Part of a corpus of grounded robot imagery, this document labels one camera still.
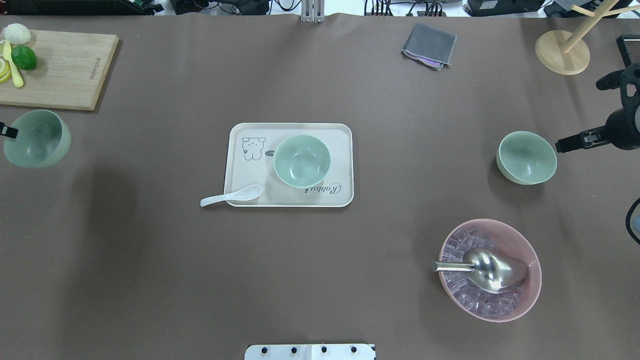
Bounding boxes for beige rabbit tray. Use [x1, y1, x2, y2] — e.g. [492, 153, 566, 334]
[224, 122, 355, 208]

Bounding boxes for pink bowl with ice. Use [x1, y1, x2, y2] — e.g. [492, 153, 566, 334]
[432, 218, 542, 322]

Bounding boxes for wooden cup tree stand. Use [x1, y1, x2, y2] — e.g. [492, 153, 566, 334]
[534, 0, 640, 76]

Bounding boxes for wooden cutting board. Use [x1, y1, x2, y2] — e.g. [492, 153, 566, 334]
[0, 29, 119, 111]

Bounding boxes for green lime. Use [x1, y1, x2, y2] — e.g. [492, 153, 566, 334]
[11, 45, 38, 71]

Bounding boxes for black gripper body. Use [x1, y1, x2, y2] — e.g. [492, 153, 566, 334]
[595, 64, 640, 151]

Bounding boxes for white garlic bulb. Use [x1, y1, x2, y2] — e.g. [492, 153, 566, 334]
[2, 23, 32, 46]

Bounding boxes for green bowl on tray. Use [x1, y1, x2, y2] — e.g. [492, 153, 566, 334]
[273, 134, 332, 189]

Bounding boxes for lemon slices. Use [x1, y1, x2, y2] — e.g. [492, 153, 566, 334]
[0, 57, 12, 84]

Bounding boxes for grey folded cloth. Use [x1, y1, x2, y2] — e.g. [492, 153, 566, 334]
[401, 23, 458, 71]

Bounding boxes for white ceramic spoon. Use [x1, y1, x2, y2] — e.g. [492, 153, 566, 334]
[199, 184, 263, 207]

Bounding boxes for metal ice scoop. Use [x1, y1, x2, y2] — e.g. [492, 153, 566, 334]
[431, 247, 529, 294]

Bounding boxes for green bowl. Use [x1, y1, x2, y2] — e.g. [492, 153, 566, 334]
[495, 130, 558, 186]
[273, 134, 332, 189]
[3, 109, 72, 168]

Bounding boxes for aluminium frame post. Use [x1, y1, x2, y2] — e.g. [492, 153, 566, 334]
[301, 0, 325, 23]

